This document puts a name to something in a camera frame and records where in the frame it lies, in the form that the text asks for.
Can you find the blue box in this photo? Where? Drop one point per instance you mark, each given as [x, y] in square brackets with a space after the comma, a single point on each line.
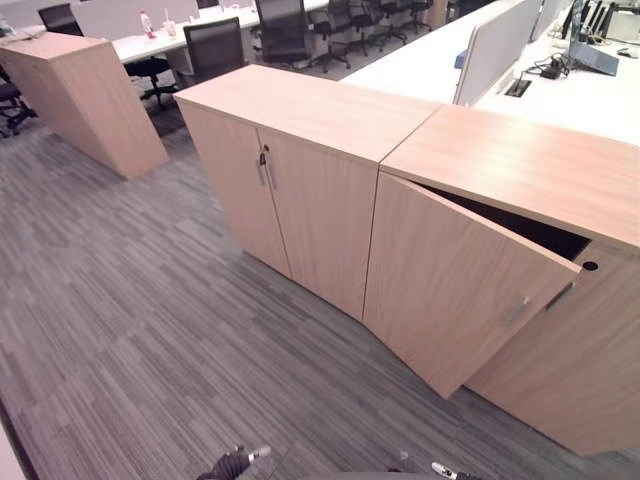
[461, 59]

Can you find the key bunch in lock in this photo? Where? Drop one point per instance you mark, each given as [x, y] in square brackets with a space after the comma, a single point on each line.
[263, 154]

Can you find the grey desk divider panel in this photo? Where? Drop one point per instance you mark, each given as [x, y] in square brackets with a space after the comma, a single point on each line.
[492, 55]

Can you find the closed door with lock hole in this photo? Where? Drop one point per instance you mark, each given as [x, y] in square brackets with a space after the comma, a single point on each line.
[575, 370]

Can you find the papers stack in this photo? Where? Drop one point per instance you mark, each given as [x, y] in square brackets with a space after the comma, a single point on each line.
[22, 33]

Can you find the white paper cup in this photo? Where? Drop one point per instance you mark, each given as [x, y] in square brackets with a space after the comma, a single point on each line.
[171, 30]

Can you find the black mesh office chair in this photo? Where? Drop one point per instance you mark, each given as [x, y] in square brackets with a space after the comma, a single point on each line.
[360, 17]
[400, 15]
[215, 47]
[282, 30]
[11, 105]
[60, 19]

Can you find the wooden cabinet with papers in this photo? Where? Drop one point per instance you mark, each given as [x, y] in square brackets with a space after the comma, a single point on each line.
[85, 95]

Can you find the red and white bottle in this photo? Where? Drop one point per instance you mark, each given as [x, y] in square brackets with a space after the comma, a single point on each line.
[147, 25]

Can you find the robot right five-finger hand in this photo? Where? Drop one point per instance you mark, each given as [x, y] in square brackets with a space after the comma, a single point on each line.
[450, 472]

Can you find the robot left five-finger hand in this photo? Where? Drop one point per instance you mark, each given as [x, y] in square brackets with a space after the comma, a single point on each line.
[227, 465]

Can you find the ajar wooden cabinet door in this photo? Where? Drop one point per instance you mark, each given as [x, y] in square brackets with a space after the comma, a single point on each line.
[440, 280]

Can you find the wooden cabinet with ajar door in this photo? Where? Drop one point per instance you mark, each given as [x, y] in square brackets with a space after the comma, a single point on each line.
[520, 160]

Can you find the wooden cabinet with keyed doors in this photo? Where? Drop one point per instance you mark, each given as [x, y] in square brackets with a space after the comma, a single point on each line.
[320, 115]

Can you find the robot dark torso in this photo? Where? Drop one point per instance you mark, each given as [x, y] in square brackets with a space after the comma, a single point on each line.
[360, 476]

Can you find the wide white office desk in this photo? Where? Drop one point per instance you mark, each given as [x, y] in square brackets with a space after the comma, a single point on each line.
[565, 100]

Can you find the long white office desk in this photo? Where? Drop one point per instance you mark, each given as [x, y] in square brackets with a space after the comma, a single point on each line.
[150, 47]

